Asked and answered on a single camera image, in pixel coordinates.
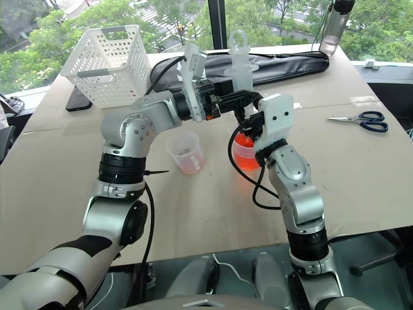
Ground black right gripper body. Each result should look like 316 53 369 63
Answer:
248 111 266 140

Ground black window pillar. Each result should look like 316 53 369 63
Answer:
208 0 227 50

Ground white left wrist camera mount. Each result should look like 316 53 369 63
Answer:
179 44 208 123

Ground brown cardboard table cover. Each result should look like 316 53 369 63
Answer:
0 43 413 269

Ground clear cup with red liquid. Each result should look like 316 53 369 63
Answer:
232 127 263 171

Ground empty clear measuring cup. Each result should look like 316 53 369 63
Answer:
166 130 206 175

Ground long black fabric bag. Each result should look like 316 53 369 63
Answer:
150 51 330 95

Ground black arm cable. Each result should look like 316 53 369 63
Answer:
227 125 282 211
137 56 187 271

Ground dark grey rounded leg cover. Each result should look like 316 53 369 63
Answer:
166 256 221 298
254 253 295 308

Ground thin white cable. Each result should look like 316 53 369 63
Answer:
211 253 259 293

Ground grey robot torso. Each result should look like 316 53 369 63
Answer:
119 293 293 310

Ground black office chair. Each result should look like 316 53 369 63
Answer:
0 124 17 164

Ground black chair base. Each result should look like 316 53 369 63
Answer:
350 227 413 277

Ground white perforated plastic basket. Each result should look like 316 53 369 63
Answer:
60 25 152 109

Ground grey bundled bag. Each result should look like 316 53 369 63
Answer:
0 93 26 118

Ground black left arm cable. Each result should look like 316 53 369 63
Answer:
137 56 187 271

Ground large clear plastic syringe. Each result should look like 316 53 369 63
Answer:
228 30 260 112

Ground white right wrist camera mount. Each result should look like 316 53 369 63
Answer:
253 93 295 153

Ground blue handled scissors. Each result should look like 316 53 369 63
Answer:
327 110 389 134

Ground clear water bottle with strap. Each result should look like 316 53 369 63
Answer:
311 0 356 56

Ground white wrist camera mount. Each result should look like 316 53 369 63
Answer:
253 93 295 153
179 44 208 123

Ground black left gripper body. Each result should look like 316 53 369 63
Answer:
199 80 224 121

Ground black flat phone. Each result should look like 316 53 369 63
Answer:
65 87 93 113

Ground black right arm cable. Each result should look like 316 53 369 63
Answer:
227 125 282 211

